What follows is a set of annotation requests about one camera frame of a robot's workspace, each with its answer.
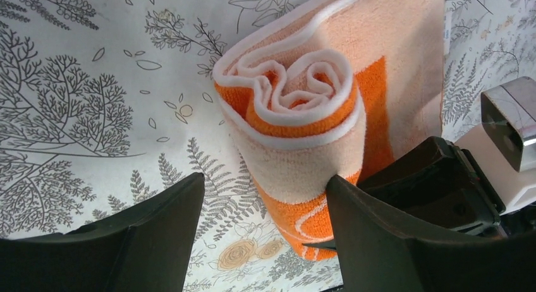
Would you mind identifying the orange and cream towel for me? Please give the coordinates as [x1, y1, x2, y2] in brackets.
[212, 0, 444, 261]

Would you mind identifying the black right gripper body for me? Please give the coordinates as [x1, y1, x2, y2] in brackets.
[357, 137, 535, 251]

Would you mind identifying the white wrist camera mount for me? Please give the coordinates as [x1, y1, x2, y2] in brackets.
[456, 76, 535, 214]

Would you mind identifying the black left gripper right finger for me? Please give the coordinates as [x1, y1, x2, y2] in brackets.
[326, 176, 535, 291]

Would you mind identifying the floral patterned table mat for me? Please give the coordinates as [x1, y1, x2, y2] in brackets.
[1, 0, 535, 291]

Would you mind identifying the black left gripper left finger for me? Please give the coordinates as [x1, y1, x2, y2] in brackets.
[1, 173, 205, 291]

